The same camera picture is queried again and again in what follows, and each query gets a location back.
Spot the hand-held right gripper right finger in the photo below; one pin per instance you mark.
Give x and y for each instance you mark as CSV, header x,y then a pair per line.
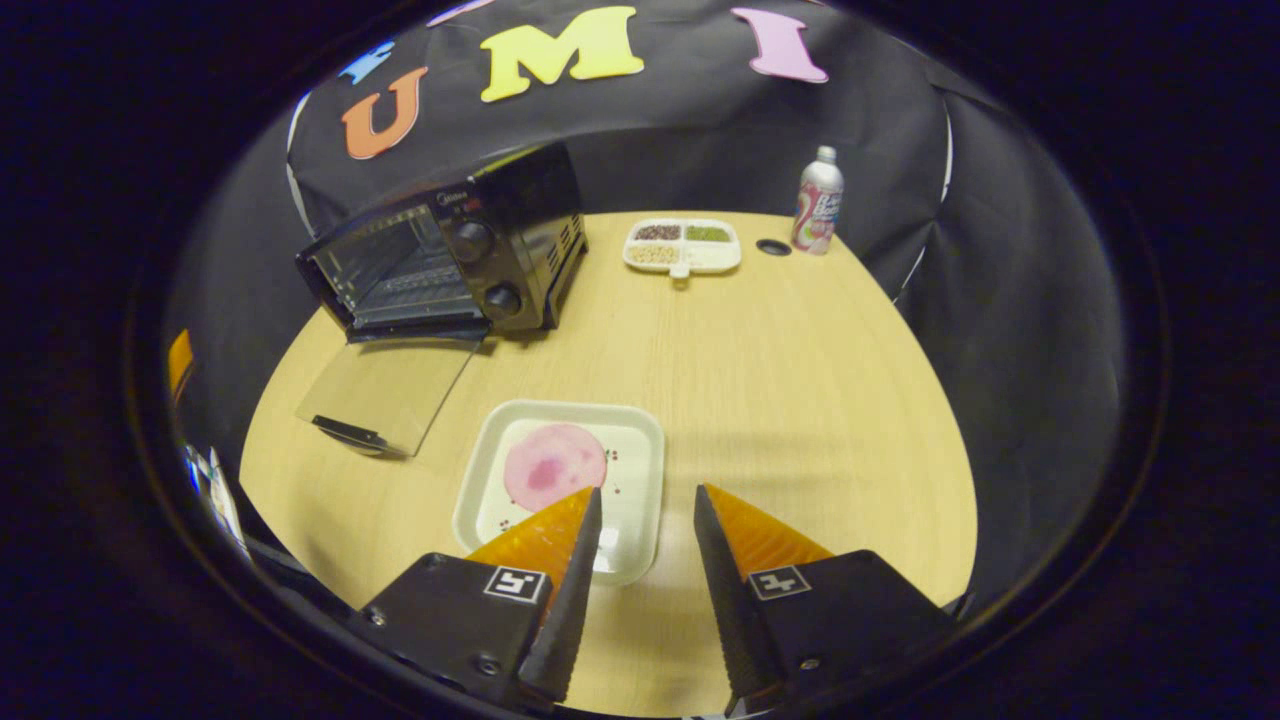
x,y
730,610

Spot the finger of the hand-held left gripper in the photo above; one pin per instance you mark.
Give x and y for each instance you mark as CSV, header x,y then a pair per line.
x,y
180,362

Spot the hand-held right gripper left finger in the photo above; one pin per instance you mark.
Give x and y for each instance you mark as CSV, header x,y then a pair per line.
x,y
570,610

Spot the pink round food slice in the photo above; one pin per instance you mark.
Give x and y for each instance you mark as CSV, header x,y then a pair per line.
x,y
550,465

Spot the white square plate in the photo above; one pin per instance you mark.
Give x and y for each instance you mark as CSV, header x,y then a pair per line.
x,y
640,450

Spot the black electric oven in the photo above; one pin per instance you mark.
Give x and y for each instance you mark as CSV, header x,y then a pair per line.
x,y
520,210

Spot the white divided snack tray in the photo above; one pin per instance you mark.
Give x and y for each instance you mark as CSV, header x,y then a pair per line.
x,y
683,246

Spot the white and red spray can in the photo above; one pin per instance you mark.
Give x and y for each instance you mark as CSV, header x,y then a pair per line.
x,y
818,205

